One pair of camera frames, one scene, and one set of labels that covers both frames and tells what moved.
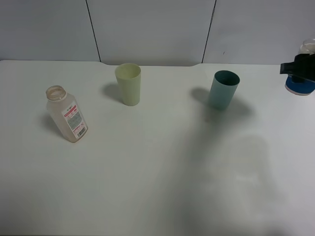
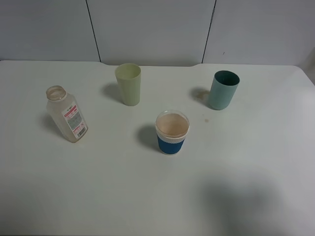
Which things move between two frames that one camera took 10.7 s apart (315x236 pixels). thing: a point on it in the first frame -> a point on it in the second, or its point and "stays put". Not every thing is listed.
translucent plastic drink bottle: x=66 y=113 stays put
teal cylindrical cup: x=223 y=88 stays put
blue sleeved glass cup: x=299 y=85 -> x=172 y=127
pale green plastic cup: x=128 y=74 stays put
